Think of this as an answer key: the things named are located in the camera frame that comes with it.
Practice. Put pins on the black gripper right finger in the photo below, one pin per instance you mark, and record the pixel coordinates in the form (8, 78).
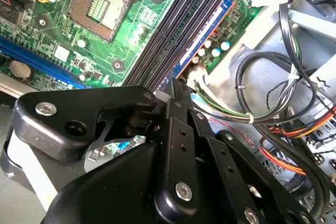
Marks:
(225, 169)

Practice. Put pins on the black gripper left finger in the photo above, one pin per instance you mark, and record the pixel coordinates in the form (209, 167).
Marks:
(57, 121)

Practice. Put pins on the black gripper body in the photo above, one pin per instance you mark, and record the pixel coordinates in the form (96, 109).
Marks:
(118, 187)

